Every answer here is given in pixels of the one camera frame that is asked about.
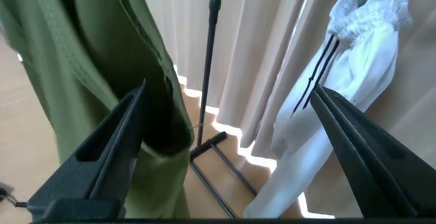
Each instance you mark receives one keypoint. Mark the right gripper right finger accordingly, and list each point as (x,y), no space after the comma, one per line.
(385,183)

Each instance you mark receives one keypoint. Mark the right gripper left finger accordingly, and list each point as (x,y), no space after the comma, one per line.
(98,169)

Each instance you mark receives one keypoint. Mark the pale grey shorts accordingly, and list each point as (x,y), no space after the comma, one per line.
(357,67)

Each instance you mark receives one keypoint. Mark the green garment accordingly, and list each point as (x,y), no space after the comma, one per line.
(85,47)

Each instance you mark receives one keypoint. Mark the black clothes rack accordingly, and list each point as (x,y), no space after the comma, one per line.
(211,30)

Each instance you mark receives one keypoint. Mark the beige curtain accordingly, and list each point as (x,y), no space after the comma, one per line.
(255,47)

